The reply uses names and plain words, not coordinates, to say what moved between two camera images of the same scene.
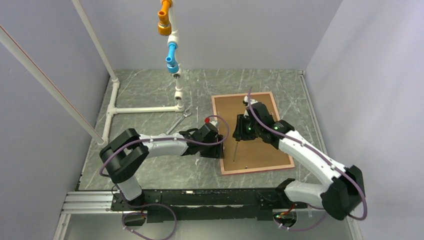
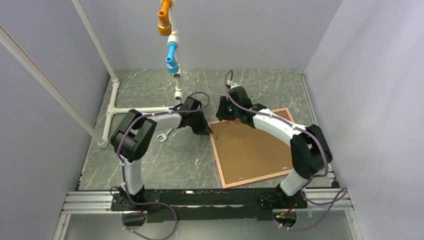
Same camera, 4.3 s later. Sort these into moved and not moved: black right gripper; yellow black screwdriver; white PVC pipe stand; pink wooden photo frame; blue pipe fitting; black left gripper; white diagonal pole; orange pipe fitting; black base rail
Moved: black right gripper; yellow black screwdriver; pink wooden photo frame; black left gripper
Not moved: orange pipe fitting; blue pipe fitting; white PVC pipe stand; black base rail; white diagonal pole
